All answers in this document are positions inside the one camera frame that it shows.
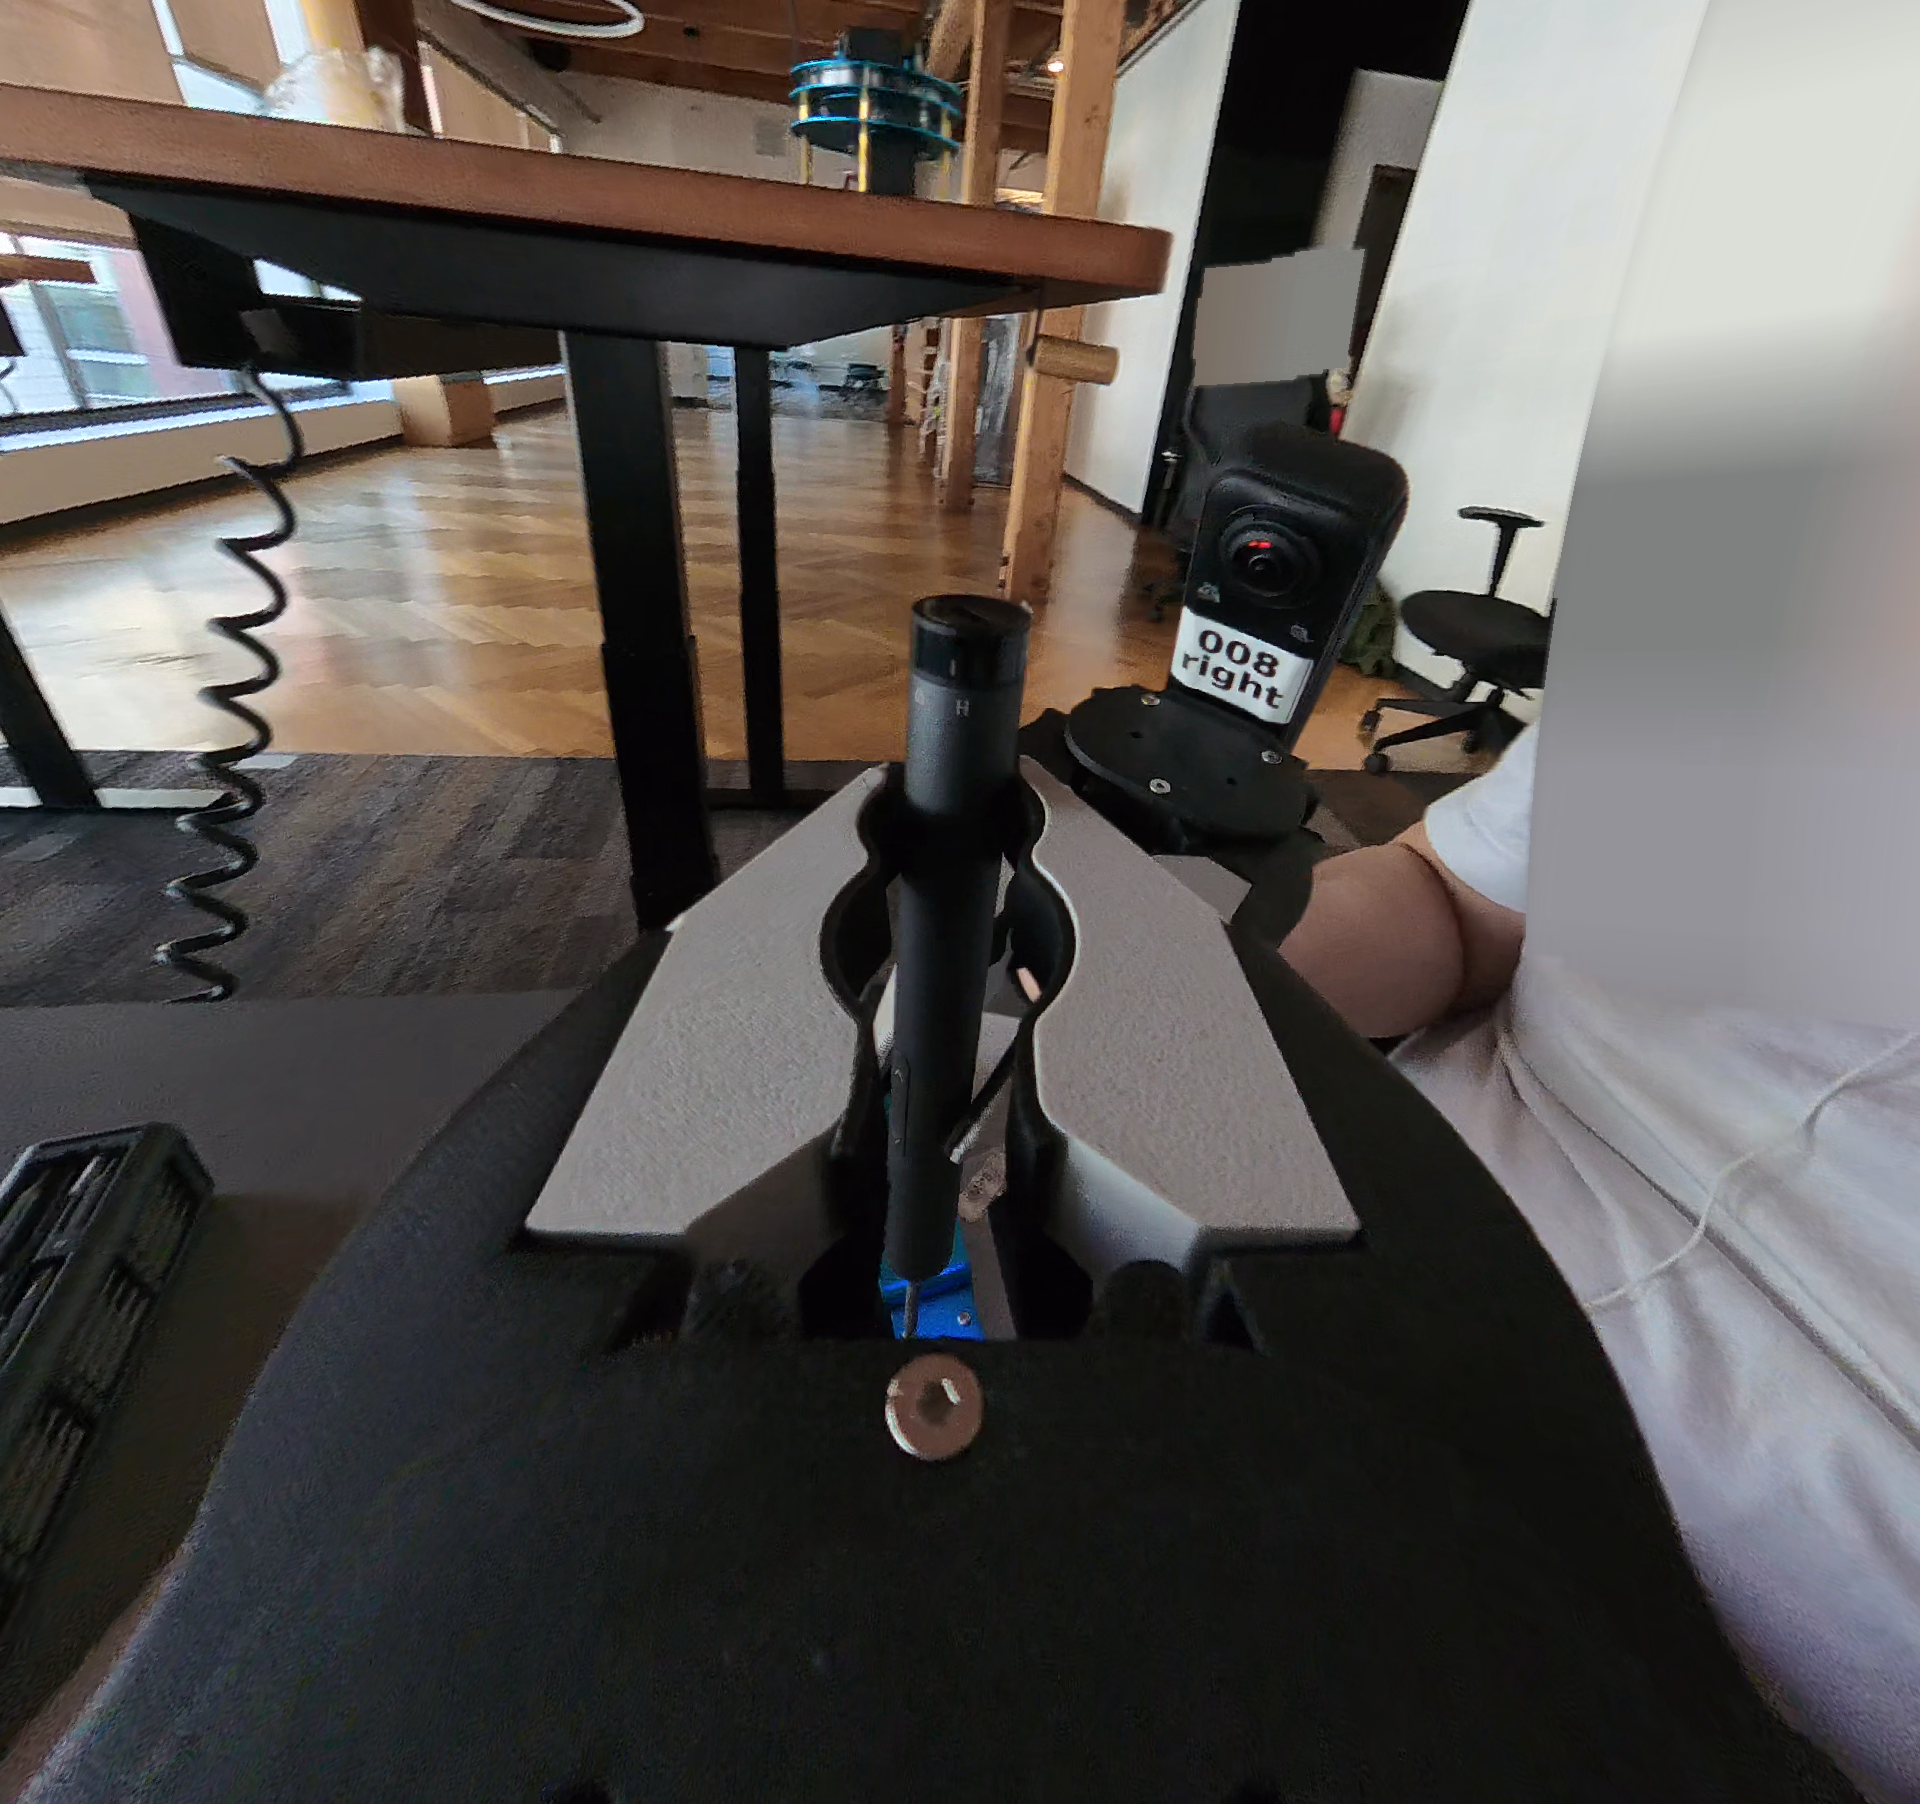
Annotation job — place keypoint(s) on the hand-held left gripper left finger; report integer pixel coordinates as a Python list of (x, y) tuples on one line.
[(705, 1054)]

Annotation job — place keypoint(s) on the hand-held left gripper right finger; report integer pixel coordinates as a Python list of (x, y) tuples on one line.
[(1184, 1069)]

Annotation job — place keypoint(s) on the black electric screwdriver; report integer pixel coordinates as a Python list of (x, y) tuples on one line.
[(945, 860)]

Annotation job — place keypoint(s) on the blue metal servo bracket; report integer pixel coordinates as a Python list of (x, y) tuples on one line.
[(945, 1307)]

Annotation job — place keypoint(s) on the person's right forearm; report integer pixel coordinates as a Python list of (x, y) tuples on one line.
[(1380, 934)]

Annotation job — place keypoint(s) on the wooden standing desk black legs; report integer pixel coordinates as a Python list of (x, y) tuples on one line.
[(38, 725), (600, 184)]

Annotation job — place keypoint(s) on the green cloth bag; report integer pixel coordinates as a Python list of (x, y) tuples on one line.
[(1371, 634)]

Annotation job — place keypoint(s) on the black office chair with armrest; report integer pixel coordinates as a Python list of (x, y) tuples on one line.
[(1477, 634)]

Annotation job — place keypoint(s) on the wooden peg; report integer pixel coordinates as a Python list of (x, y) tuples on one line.
[(1077, 362)]

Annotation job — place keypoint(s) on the black screwdriver bit case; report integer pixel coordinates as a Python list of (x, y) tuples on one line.
[(76, 1280)]

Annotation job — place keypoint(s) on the blue tiered robot chassis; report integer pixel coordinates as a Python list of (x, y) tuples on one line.
[(877, 110)]

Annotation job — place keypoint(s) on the crumpled clear plastic wrap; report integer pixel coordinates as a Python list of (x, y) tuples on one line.
[(338, 88)]

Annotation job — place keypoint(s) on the thick wooden post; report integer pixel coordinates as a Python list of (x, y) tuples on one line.
[(984, 110), (1073, 110)]

